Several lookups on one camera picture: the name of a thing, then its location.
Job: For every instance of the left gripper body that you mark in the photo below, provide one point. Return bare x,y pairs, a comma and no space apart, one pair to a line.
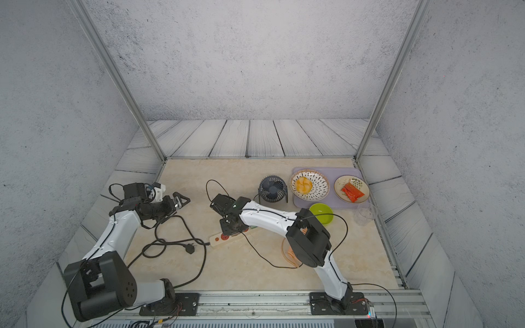
163,208

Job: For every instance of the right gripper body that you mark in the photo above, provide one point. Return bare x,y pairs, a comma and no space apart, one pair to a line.
228,230

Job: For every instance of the white red power strip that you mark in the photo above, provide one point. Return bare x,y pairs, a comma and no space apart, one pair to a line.
220,239

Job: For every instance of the dark grey desk fan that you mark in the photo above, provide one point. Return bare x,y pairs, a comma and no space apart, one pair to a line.
273,189

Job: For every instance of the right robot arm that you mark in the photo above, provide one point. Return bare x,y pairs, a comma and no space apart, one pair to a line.
308,238

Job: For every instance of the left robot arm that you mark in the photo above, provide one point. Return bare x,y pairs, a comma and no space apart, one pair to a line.
101,283

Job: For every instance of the orange desk fan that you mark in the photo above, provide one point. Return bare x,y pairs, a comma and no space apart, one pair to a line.
288,254

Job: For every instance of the knotted bread roll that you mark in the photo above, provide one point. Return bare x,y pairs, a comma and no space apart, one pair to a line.
303,185

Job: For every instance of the lime green bowl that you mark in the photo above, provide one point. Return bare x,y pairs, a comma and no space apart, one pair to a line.
323,213

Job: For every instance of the lilac plastic tray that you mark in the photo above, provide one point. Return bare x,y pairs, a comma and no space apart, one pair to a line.
332,200

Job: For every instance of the beige plate with leaf pattern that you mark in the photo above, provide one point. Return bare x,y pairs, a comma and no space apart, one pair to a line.
357,182

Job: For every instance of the clear plastic cup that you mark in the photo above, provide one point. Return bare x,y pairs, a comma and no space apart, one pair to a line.
365,213

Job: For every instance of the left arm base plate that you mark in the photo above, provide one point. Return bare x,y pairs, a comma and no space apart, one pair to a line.
180,304

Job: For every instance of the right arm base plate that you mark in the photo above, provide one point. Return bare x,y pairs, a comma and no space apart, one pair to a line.
353,304

